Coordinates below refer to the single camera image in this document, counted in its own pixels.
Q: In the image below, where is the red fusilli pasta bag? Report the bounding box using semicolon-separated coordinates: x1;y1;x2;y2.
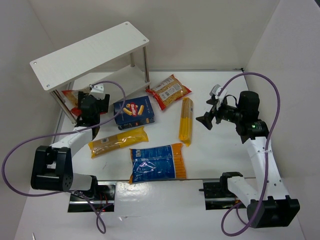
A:
62;87;99;117

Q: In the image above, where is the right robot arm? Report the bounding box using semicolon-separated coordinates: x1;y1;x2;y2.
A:
196;88;300;229

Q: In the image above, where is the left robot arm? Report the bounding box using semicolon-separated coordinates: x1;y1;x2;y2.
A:
30;91;110;192

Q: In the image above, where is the red macaroni bag near shelf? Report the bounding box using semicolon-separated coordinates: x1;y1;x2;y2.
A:
145;74;192;111

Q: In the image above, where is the blue Barilla pasta box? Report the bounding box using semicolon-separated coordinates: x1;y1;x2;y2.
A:
113;96;155;130

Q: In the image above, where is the white two-tier shelf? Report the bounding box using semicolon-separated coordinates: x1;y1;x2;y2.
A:
29;21;150;124

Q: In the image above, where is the blue and orange pasta bag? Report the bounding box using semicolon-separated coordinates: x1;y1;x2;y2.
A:
129;143;187;184

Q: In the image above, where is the yellow spaghetti pack right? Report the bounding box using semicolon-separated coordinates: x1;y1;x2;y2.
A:
178;97;194;147

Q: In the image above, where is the yellow spaghetti pack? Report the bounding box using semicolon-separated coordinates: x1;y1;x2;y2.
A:
88;126;149;159
178;97;194;147

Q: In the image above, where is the yellow spaghetti pack left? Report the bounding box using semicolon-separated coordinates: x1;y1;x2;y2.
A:
88;126;149;159

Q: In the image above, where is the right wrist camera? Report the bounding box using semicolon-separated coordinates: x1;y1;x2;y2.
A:
209;84;228;109

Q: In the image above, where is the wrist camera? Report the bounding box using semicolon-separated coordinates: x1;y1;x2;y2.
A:
89;83;106;100
209;84;228;109

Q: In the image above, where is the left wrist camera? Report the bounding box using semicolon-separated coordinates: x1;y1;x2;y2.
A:
89;83;106;100

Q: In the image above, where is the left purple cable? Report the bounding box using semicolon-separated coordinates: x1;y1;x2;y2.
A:
1;80;126;235

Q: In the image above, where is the purple cable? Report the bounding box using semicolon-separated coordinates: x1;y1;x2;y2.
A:
1;80;126;235
216;72;280;237

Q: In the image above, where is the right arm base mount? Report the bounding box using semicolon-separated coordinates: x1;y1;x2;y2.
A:
198;178;240;211

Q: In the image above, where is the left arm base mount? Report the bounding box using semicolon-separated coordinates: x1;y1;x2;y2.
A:
67;181;116;213

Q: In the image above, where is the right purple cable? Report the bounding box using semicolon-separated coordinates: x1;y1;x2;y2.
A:
216;72;280;237

